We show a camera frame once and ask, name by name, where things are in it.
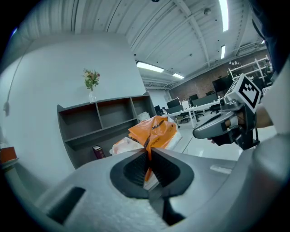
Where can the orange container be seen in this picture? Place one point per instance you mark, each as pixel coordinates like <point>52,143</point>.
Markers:
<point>8,154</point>

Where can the person's right hand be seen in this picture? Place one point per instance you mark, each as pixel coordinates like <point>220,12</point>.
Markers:
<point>223,140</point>

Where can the black wall screen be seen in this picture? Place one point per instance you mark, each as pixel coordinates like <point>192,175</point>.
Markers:
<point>222,84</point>

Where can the grey wooden shelf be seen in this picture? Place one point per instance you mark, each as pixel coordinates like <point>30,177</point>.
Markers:
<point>106,120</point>

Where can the dark red book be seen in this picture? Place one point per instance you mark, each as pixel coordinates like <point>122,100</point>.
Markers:
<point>99,152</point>

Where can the long white office desk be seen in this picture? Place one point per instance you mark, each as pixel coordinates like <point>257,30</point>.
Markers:
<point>192,109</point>

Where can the glass vase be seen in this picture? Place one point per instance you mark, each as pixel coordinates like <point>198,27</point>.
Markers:
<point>92,97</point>

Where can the orange and white pack of tissues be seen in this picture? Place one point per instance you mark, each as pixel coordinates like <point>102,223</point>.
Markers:
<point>156,133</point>

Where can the flower bouquet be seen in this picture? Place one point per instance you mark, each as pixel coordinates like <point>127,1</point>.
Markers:
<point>91,79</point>

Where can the black office chair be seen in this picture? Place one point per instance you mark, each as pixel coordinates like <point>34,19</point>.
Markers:
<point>215,108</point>
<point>184,117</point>

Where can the person's white shirt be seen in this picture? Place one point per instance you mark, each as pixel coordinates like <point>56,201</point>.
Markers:
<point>278,106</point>

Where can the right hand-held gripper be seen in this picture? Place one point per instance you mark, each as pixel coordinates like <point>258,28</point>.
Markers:
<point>243,99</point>

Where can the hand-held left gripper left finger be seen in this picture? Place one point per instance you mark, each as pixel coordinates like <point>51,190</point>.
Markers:
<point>136,167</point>

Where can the long ceiling light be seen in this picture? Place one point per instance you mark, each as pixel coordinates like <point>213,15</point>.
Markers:
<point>149,67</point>
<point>223,51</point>
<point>178,76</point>
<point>223,13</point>

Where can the black computer monitor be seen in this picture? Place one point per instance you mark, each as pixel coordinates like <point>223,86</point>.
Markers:
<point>174,103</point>
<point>193,97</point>

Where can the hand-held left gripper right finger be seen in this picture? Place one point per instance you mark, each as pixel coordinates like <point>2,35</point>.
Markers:
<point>164,170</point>

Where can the person's right forearm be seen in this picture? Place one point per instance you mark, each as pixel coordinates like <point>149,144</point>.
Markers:
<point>264,117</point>

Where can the white storage rack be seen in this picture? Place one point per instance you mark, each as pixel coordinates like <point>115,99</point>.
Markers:
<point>249,68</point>

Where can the white plastic bag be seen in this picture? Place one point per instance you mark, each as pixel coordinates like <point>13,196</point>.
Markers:
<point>143,116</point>

